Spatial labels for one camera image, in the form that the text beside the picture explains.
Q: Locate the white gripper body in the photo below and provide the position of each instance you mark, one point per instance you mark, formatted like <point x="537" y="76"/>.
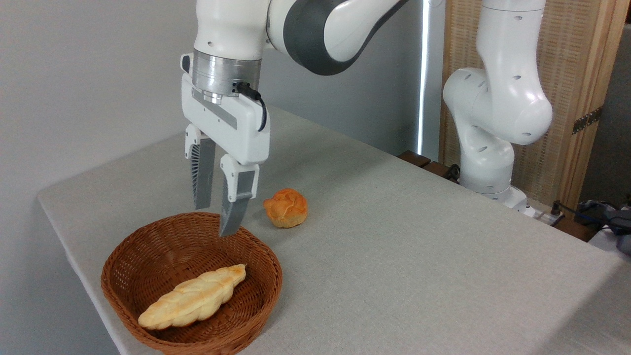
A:
<point x="236" y="133"/>

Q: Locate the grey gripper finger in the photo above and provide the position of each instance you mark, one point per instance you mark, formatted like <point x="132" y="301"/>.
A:
<point x="203" y="172"/>
<point x="239" y="192"/>

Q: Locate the long braided bread loaf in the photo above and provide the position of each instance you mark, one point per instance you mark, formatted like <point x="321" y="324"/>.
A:
<point x="192" y="298"/>

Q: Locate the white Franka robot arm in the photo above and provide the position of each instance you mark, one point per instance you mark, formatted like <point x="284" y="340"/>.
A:
<point x="498" y="98"/>

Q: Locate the round orange bread bun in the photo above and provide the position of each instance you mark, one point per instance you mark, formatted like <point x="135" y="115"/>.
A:
<point x="287" y="208"/>

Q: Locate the brown woven wicker basket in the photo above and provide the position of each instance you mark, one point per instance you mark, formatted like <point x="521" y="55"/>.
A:
<point x="162" y="256"/>

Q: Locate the dark brown wooden block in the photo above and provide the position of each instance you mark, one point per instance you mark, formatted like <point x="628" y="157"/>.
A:
<point x="413" y="158"/>
<point x="438" y="169"/>

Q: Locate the grey tablecloth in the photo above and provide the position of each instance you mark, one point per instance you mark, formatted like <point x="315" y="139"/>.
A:
<point x="419" y="271"/>

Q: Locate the white power strip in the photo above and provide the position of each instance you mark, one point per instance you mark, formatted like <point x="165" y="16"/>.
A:
<point x="544" y="216"/>

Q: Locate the wooden rattan folding screen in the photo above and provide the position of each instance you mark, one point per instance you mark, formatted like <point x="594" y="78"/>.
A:
<point x="572" y="54"/>

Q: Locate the dark metal screen hinge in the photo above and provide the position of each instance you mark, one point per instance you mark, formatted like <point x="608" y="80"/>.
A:
<point x="586" y="120"/>

